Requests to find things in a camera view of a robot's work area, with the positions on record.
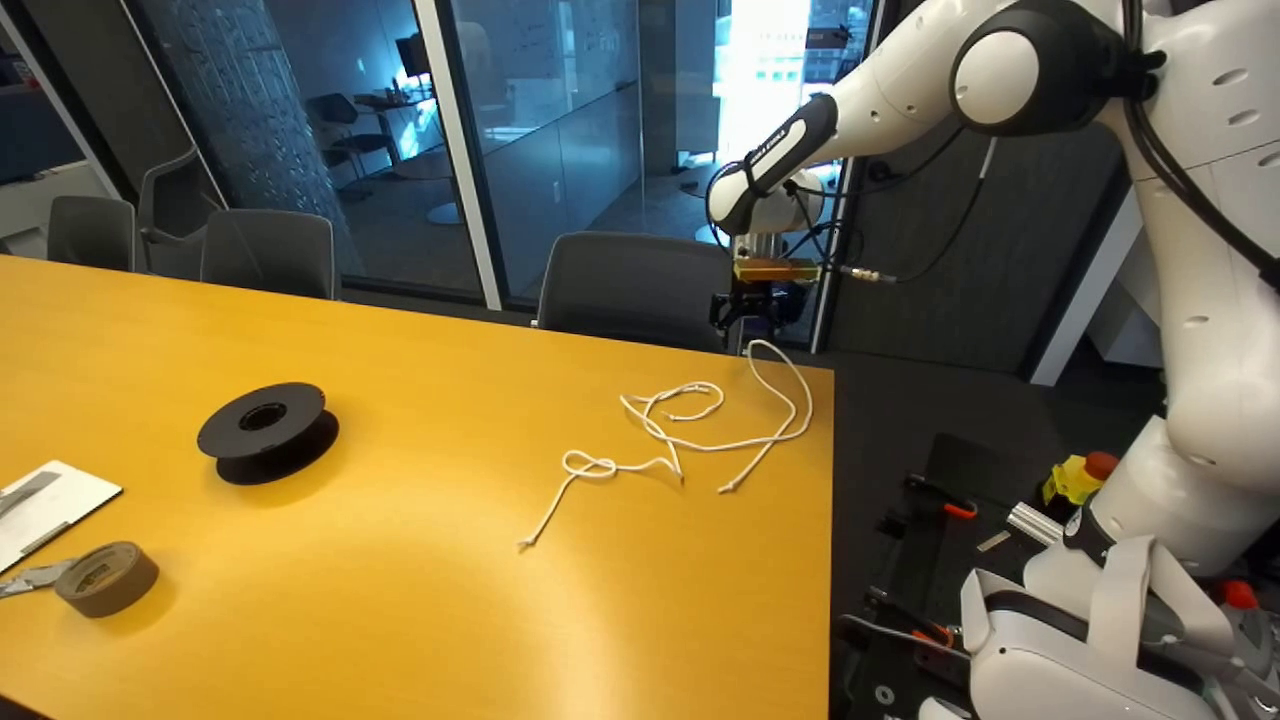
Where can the white paper card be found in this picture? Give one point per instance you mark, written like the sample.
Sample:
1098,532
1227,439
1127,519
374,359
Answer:
73,501

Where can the black perforated board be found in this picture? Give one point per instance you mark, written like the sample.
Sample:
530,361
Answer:
994,464

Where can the white frame post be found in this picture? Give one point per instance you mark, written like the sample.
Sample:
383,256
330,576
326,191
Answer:
460,160
1068,334

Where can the silver aluminium extrusion piece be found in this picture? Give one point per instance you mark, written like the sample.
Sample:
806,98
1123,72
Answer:
1032,523

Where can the grey textured column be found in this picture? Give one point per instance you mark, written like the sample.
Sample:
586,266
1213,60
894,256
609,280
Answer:
225,106

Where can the silver washer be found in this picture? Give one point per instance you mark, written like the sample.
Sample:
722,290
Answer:
874,694

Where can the silver metal bar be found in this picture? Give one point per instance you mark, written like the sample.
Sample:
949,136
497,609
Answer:
994,543

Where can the black filament spool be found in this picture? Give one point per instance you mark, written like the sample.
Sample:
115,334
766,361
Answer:
274,462

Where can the white VR headset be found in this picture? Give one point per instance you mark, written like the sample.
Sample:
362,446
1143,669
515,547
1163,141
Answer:
1064,667

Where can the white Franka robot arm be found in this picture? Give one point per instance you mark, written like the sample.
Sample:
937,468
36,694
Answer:
1202,334

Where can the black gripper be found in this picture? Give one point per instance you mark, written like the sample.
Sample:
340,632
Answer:
753,307

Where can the yellow emergency stop box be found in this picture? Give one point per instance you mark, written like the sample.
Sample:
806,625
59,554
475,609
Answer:
1064,483

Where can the gold wrist camera bar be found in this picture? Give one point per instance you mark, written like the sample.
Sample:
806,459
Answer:
773,273

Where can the red cap clear bottle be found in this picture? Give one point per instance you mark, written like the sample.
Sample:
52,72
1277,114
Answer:
1237,595

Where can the grey office chair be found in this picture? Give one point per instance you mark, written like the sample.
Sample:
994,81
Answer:
184,185

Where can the grey tape roll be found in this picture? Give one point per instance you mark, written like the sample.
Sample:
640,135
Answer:
115,595

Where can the dark office chair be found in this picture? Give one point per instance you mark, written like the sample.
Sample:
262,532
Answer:
626,285
265,252
92,233

